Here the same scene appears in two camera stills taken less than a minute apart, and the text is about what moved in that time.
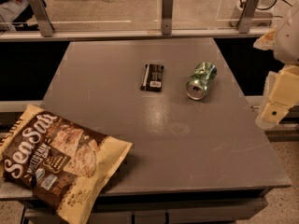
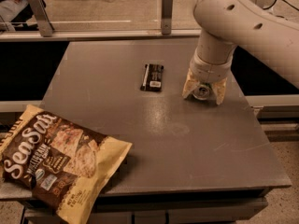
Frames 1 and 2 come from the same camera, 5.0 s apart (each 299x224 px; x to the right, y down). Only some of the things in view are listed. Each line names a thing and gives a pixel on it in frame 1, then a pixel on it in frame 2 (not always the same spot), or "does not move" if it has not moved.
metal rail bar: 48,35 does not move
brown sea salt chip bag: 56,161 does not move
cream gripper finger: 265,42 to 204,71
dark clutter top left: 15,8 does not move
